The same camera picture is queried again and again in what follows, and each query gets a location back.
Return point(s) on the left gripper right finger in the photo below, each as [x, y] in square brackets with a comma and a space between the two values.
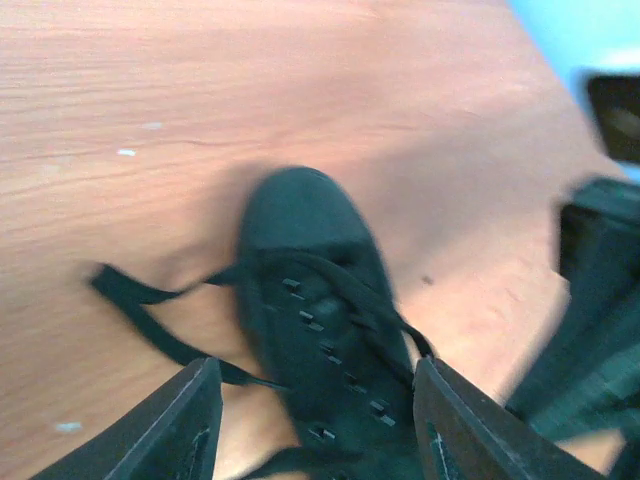
[464, 434]

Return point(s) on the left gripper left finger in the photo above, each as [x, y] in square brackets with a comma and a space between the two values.
[171, 434]

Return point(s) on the black shoelace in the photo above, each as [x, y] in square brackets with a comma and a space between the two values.
[131, 297]

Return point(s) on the black canvas shoe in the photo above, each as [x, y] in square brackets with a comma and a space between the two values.
[317, 307]

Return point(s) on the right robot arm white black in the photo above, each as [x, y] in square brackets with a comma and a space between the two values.
[586, 378]

